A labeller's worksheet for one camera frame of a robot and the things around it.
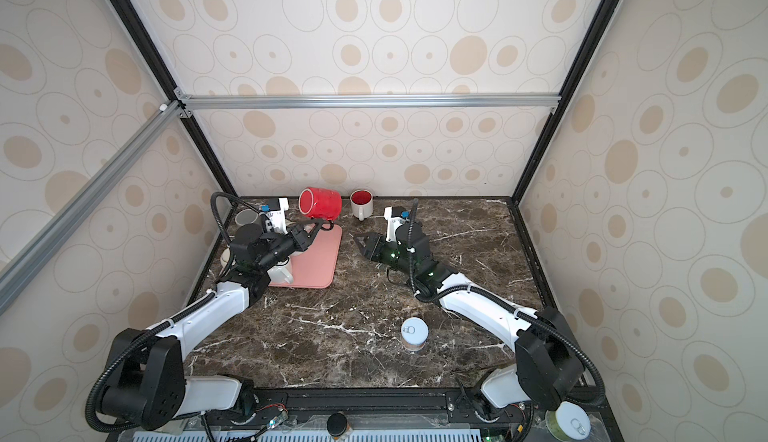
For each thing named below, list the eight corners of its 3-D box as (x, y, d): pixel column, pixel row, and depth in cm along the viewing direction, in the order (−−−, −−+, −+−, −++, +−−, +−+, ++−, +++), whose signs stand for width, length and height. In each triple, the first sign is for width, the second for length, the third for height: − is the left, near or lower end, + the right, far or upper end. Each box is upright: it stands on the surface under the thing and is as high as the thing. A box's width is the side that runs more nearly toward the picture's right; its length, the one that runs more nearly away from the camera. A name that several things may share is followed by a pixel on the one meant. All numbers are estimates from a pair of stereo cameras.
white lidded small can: (400, 351, 84) (401, 344, 80) (400, 324, 89) (400, 316, 84) (427, 351, 84) (429, 344, 80) (425, 324, 89) (427, 316, 84)
